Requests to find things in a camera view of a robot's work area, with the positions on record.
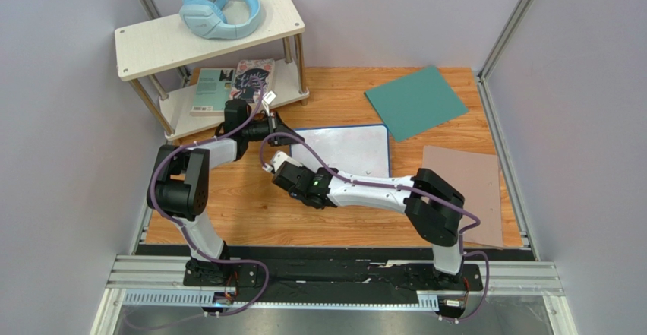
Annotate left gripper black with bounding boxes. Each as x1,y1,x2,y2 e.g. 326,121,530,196
243,112,305,148

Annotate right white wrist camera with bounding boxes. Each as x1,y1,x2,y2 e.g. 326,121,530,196
270,151,303,174

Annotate light blue headphones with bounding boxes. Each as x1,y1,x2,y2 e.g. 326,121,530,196
178,0,264,40

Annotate teal paperback book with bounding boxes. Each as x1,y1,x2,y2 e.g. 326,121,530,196
190,68,235,117

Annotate blue framed whiteboard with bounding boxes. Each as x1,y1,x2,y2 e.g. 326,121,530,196
296,124,391,178

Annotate Little Women book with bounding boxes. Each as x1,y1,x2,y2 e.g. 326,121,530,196
229,58,276,104

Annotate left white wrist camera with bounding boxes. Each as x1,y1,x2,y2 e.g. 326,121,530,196
261,90,276,106

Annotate white two-tier shelf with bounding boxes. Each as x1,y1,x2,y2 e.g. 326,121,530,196
115,0,310,141

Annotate teal green mat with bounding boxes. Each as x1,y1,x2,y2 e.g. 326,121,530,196
365,66,469,142

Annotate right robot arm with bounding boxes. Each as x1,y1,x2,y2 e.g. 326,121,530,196
266,160,465,276

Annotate pinkish beige mat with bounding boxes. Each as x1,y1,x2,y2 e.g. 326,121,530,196
421,146,503,248

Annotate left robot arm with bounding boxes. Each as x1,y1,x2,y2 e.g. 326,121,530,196
147,100,301,277

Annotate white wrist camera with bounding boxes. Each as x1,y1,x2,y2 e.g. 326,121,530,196
261,90,276,106
270,151,303,174

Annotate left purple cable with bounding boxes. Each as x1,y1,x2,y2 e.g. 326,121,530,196
149,74,278,318

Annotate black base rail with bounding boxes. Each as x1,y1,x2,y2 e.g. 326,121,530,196
136,245,488,305

